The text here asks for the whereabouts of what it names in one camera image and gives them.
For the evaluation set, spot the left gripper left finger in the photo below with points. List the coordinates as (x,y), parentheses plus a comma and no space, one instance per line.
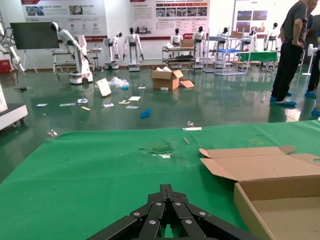
(150,215)

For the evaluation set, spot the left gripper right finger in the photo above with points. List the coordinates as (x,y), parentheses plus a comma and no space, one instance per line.
(187,215)

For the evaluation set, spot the white industrial robot arm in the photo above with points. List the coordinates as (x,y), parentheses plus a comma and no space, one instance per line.
(10,50)

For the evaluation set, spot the cardboard box with holed flap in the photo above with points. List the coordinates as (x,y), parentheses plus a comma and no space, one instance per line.
(275,170)

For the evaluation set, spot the white tilted box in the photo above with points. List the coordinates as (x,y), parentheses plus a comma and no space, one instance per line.
(103,87)

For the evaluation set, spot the red box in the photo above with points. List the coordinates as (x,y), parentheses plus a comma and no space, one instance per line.
(4,66)

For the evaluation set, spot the tan tape strip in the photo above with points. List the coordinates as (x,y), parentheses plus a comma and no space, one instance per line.
(186,140)

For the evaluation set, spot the binder clip with white bar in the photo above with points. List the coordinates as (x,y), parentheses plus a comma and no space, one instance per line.
(192,128)

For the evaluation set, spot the yellow square tape mark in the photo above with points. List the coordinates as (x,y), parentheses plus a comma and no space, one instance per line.
(256,141)

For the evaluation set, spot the loose blue shoe cover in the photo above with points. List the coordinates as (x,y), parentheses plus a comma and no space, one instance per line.
(145,113)

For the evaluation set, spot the white paper sheet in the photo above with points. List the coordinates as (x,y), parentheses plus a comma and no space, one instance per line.
(132,107)
(67,104)
(108,105)
(41,105)
(134,98)

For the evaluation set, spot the yellow paper strip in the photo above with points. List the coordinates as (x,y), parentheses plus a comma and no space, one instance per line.
(123,102)
(85,108)

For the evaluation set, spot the small metal binder clip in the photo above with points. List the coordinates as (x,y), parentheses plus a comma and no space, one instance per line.
(52,133)

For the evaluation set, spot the flat cardboard piece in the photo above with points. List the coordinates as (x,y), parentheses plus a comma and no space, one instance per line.
(187,83)

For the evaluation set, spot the blue white leaflet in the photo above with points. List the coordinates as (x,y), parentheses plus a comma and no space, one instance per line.
(82,100)

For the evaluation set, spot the open large cardboard carton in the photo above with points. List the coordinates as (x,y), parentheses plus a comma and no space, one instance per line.
(163,80)

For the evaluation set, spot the clear plastic bag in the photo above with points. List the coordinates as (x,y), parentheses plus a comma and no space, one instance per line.
(118,82)

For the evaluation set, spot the metal shelf cart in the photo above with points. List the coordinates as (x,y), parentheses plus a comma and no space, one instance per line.
(178,58)

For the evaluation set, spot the white metal rack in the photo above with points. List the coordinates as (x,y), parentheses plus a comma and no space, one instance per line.
(225,62)

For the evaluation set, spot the white wheeled platform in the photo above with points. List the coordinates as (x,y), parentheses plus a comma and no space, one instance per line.
(12,112)

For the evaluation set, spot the table with green cover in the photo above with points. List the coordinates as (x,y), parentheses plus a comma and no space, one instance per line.
(260,56)

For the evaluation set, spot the white workbench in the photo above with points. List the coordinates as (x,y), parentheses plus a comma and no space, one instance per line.
(65,56)

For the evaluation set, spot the person in white shirt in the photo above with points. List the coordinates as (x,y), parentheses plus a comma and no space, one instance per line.
(313,70)

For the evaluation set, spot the white standing fan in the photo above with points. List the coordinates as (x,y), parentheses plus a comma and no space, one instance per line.
(311,53)

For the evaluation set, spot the person in grey t-shirt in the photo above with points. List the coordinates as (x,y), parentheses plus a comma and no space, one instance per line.
(292,37)

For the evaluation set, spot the black screen on stand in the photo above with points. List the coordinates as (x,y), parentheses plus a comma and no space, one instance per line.
(35,35)

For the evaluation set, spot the white humanoid robot on pedestal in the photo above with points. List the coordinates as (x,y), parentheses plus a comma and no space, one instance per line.
(80,60)

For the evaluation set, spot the wall poster with red header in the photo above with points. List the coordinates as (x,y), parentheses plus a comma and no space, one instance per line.
(170,17)

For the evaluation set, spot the wall poster with dark pictures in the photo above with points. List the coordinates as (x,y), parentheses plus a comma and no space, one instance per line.
(252,15)

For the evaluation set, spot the wall poster with photos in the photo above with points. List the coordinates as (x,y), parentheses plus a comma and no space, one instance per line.
(65,17)

